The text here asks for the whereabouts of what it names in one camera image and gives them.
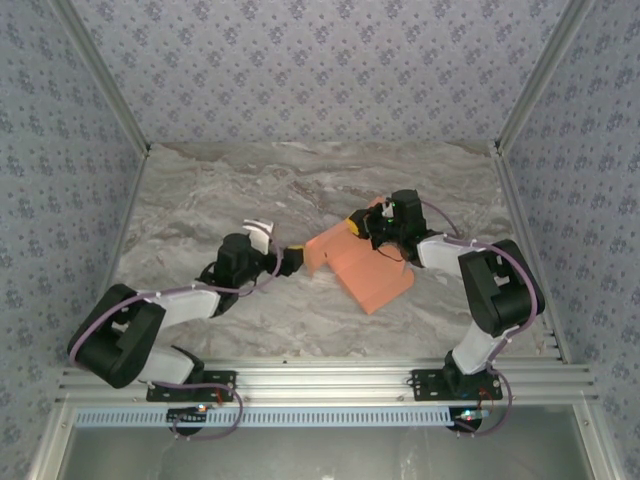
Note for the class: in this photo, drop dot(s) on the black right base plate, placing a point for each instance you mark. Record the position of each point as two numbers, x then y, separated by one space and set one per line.
430 387

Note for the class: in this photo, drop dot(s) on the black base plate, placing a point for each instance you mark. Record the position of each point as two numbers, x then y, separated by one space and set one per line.
165 392
430 387

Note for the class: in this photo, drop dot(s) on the aluminium side rail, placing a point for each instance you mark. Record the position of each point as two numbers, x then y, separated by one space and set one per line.
131 210
520 230

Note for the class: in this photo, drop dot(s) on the aluminium mounting rail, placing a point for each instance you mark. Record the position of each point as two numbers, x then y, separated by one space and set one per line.
325 382

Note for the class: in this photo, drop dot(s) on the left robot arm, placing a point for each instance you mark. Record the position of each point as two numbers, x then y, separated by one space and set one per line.
185 305

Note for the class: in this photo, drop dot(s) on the aluminium frame post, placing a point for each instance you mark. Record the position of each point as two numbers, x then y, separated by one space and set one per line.
540 75
110 85

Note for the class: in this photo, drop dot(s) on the black adapter board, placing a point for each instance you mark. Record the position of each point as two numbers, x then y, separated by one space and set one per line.
467 419
187 417

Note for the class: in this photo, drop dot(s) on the metal sheet tray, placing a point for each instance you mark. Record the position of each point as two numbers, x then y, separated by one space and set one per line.
325 455

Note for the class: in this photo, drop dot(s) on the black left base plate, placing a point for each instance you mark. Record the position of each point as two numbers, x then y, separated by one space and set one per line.
165 392

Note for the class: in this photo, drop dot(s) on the orange cloth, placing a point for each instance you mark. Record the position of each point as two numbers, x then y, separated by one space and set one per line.
370 280

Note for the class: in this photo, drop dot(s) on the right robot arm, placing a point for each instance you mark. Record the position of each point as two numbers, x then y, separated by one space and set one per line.
440 252

